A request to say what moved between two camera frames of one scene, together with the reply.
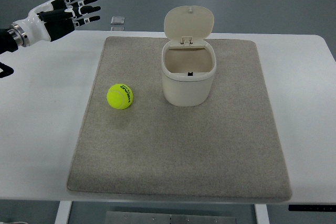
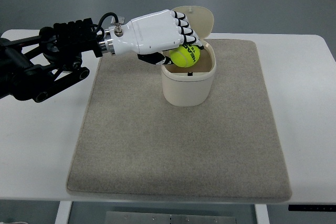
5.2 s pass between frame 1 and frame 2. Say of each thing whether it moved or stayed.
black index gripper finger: moved
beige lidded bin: stayed
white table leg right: stayed
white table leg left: stayed
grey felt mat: stayed
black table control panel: stayed
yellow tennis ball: moved
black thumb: moved
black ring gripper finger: moved
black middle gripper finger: moved
